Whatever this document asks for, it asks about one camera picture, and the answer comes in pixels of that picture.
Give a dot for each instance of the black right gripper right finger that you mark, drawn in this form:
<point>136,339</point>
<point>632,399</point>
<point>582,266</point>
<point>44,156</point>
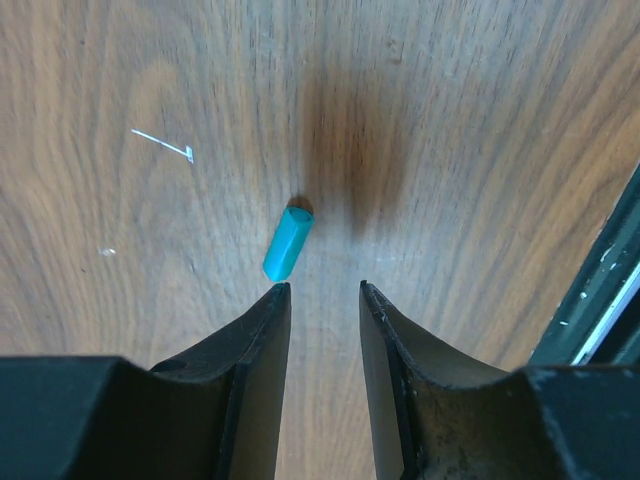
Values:
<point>437,413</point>

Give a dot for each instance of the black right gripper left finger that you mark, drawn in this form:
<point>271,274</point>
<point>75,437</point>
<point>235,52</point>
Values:
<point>249,355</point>

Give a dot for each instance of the teal marker cap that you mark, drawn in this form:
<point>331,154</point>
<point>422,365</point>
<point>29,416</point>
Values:
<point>286,245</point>

